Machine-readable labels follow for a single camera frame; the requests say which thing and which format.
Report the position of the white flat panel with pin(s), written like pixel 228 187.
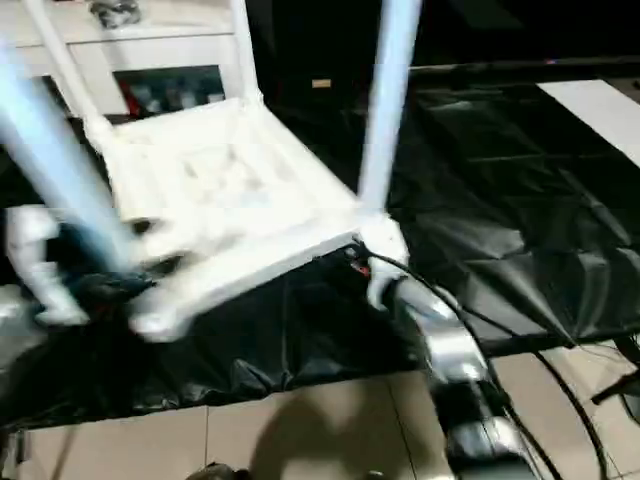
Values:
pixel 600 110

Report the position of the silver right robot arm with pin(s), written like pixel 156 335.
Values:
pixel 450 345

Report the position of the white plastic table top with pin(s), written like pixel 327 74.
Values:
pixel 225 175

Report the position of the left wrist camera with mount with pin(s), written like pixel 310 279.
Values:
pixel 45 260

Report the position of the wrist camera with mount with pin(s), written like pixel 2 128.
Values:
pixel 387 240
pixel 45 260

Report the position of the dark brown round object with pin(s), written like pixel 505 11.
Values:
pixel 220 472

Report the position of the black work mat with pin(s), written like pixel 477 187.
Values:
pixel 500 200

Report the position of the white cabinet with glass doors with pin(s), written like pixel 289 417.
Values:
pixel 160 50

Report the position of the clear bag of dark parts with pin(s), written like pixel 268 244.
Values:
pixel 115 11

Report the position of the small beige label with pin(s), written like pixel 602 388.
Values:
pixel 321 83

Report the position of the black low shelf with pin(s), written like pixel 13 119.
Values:
pixel 525 67

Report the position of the black floor stand leg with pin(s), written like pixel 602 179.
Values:
pixel 615 389

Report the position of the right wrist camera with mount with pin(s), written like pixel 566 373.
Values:
pixel 387 240

